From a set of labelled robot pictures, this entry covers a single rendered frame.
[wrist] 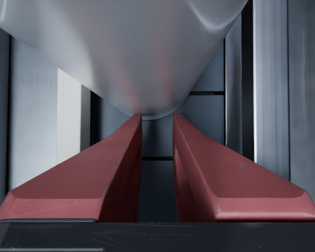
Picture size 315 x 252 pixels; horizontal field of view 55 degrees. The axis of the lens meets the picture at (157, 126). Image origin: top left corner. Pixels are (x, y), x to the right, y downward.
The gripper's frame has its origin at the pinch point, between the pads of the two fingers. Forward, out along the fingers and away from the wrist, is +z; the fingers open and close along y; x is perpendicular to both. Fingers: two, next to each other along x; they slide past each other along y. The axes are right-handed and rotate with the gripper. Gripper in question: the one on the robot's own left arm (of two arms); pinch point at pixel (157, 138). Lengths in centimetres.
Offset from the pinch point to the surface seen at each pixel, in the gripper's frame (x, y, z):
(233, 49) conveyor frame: -0.7, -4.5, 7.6
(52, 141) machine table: 6.7, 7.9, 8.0
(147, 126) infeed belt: 2.8, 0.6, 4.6
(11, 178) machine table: 8.9, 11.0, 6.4
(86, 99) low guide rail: 0.2, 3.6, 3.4
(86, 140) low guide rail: 2.0, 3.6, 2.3
